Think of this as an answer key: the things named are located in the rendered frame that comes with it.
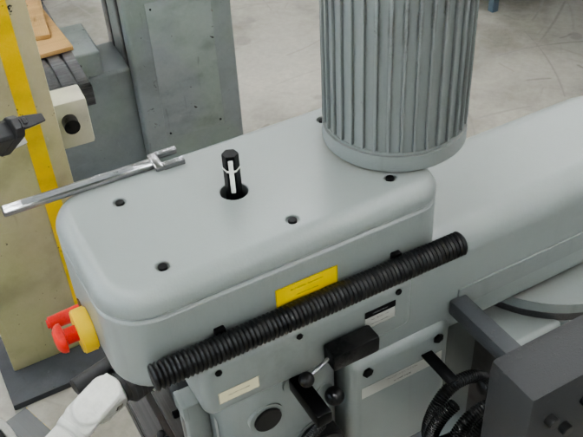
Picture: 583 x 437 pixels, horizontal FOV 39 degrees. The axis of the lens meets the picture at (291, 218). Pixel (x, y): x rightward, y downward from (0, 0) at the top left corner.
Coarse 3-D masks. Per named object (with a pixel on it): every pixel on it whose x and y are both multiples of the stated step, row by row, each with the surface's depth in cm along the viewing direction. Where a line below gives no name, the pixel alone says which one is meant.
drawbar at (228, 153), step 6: (228, 150) 103; (234, 150) 103; (222, 156) 103; (228, 156) 102; (234, 156) 102; (222, 162) 103; (234, 162) 102; (228, 168) 103; (234, 168) 103; (228, 174) 104; (234, 174) 104; (228, 180) 104; (240, 180) 105; (228, 186) 105; (240, 186) 106; (228, 192) 106; (240, 192) 106; (228, 198) 106; (234, 198) 106; (240, 198) 106
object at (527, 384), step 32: (576, 320) 108; (512, 352) 104; (544, 352) 104; (576, 352) 104; (512, 384) 101; (544, 384) 100; (576, 384) 101; (512, 416) 104; (544, 416) 102; (576, 416) 107
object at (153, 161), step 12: (156, 156) 112; (180, 156) 112; (120, 168) 110; (132, 168) 110; (144, 168) 110; (156, 168) 110; (168, 168) 111; (84, 180) 108; (96, 180) 108; (108, 180) 109; (48, 192) 107; (60, 192) 107; (72, 192) 107; (12, 204) 105; (24, 204) 105; (36, 204) 105
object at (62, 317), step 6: (72, 306) 117; (78, 306) 117; (60, 312) 116; (66, 312) 116; (48, 318) 115; (54, 318) 115; (60, 318) 115; (66, 318) 116; (48, 324) 115; (54, 324) 115; (60, 324) 116; (66, 324) 116
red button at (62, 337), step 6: (54, 330) 104; (60, 330) 104; (66, 330) 105; (72, 330) 105; (54, 336) 104; (60, 336) 103; (66, 336) 104; (72, 336) 105; (78, 336) 105; (60, 342) 103; (66, 342) 104; (72, 342) 105; (60, 348) 104; (66, 348) 104
